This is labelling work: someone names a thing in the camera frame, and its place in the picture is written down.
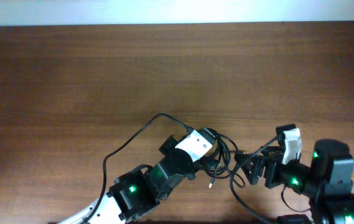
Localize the thick black USB cable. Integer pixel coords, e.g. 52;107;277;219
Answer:
200;127;246;189

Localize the thin black USB cable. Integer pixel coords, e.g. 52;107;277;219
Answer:
206;146;249;189

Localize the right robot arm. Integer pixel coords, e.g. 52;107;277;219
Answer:
235;139;354;224

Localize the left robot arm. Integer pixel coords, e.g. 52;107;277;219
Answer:
60;131;214;224

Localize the left camera black cable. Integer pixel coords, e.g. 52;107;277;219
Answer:
83;113;195;224

